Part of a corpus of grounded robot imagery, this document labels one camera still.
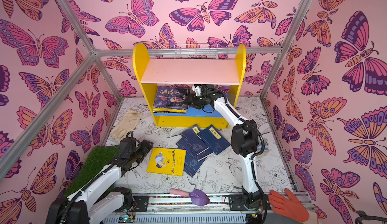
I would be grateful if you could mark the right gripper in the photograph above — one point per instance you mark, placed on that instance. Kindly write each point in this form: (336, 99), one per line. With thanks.
(195, 101)

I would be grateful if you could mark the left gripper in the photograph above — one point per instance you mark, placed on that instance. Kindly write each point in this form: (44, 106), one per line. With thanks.
(145, 150)

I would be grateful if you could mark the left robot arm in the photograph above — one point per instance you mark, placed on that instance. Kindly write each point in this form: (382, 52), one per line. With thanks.
(86, 206)

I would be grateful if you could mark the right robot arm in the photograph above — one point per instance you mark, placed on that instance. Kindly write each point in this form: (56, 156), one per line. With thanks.
(246, 140)

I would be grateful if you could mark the yellow pink blue bookshelf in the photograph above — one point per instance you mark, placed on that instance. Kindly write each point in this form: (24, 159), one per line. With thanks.
(151, 73)

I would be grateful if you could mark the green artificial grass mat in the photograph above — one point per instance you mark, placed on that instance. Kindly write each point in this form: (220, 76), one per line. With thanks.
(98, 158)

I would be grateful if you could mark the yellow cartoon book bottom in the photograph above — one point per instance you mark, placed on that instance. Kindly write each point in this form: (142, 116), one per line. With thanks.
(167, 161)

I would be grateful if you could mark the navy blue book middle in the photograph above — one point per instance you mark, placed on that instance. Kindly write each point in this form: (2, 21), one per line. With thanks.
(199, 148)

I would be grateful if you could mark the navy blue book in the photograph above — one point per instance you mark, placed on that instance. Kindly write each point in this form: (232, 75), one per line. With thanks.
(199, 148)
(214, 140)
(191, 165)

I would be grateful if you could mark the navy blue book right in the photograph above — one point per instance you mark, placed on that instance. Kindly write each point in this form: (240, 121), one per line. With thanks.
(214, 140)

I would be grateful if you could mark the navy blue book lower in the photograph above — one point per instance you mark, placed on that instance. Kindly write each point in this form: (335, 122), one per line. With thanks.
(191, 165)

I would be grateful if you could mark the green circuit board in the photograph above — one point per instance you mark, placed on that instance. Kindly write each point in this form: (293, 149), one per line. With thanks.
(126, 219)

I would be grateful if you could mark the purple pink trowel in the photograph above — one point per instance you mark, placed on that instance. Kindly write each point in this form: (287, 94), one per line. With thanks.
(197, 197)

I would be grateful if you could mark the orange rubber glove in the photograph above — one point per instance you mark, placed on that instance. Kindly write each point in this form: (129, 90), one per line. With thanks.
(289, 206)

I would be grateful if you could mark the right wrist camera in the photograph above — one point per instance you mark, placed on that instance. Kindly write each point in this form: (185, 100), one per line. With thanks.
(197, 90)

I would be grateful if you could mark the aluminium mounting rail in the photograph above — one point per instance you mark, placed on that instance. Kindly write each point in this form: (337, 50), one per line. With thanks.
(170, 203)

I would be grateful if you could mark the white slotted cable duct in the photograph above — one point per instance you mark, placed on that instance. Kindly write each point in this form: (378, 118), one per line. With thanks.
(182, 219)

